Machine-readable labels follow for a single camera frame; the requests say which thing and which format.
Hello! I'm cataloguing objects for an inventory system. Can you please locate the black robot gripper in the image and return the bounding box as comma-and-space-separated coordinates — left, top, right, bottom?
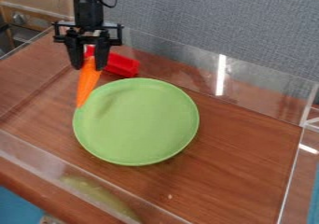
52, 0, 123, 71

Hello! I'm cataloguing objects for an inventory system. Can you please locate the orange toy carrot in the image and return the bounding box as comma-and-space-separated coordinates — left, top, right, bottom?
76, 57, 102, 108

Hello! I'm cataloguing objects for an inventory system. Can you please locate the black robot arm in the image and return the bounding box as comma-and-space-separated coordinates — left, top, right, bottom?
52, 0, 123, 71

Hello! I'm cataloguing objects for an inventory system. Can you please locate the green round plate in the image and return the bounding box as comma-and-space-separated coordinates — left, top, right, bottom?
72, 78, 199, 166

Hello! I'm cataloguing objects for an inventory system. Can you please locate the red plastic block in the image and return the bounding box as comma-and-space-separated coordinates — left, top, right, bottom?
82, 45, 140, 79

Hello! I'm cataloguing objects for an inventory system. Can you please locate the clear acrylic enclosure wall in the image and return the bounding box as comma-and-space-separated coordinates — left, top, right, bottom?
0, 31, 319, 224

